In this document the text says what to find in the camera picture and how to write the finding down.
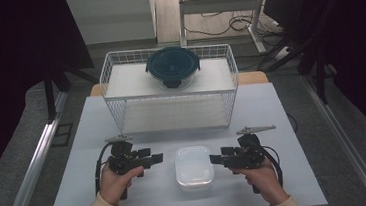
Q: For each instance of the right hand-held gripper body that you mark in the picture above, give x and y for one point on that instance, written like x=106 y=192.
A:
x=247 y=156

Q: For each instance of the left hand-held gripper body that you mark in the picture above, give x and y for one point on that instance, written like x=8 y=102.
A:
x=122 y=161

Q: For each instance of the white square plastic container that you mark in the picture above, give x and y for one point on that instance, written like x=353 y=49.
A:
x=194 y=169

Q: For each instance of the round container with blue lid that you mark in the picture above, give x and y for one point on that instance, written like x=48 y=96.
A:
x=172 y=64

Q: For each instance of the person's left hand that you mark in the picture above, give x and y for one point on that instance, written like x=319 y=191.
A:
x=113 y=186

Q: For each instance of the person's right hand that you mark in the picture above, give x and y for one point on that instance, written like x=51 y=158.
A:
x=266 y=182

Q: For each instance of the wooden table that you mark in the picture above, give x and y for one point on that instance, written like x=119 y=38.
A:
x=254 y=77

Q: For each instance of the black stand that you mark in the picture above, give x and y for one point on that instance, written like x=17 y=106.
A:
x=49 y=94
x=320 y=77

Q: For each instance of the white power strip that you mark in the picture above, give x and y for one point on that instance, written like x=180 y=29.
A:
x=282 y=52

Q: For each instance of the white cabinet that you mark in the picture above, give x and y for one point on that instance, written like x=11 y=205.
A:
x=110 y=17

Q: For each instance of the dark curtain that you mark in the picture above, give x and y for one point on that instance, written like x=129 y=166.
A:
x=352 y=34
x=5 y=48

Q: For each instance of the black floor bracket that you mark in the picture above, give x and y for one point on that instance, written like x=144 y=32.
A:
x=62 y=135

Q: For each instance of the metal floor rail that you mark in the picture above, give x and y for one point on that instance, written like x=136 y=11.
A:
x=31 y=169
x=345 y=142

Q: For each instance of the white metal desk frame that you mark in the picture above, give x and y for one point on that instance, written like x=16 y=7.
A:
x=219 y=4

